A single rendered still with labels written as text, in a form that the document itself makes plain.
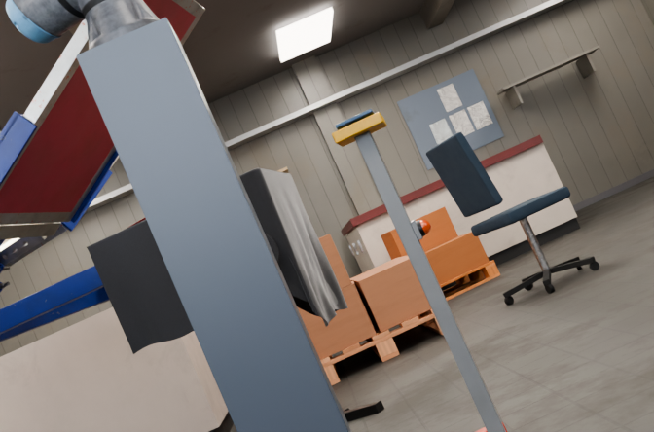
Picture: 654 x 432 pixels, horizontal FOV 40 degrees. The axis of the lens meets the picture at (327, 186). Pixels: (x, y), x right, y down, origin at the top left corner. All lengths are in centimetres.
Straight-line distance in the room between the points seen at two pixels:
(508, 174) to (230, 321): 693
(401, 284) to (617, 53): 681
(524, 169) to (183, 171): 698
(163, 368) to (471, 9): 745
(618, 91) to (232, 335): 1014
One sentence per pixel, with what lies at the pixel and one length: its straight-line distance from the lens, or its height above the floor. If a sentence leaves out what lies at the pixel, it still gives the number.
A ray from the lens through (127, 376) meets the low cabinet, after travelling 498.
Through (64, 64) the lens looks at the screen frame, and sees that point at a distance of 230.
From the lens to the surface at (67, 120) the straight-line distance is 246.
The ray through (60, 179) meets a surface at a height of 119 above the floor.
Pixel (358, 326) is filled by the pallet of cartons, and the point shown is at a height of 25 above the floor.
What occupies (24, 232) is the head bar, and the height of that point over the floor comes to 111.
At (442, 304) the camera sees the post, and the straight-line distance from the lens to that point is 224.
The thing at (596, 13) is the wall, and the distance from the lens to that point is 1169.
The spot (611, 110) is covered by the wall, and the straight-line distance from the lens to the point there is 1147.
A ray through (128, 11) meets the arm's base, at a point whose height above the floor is 125.
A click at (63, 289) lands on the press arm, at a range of 258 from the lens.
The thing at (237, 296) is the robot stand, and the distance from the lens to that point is 162.
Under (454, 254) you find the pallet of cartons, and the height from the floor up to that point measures 30.
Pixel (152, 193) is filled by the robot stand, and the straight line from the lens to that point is 164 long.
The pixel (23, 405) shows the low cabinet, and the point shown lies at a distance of 513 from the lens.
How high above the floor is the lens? 67
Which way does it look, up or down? 4 degrees up
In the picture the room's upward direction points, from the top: 24 degrees counter-clockwise
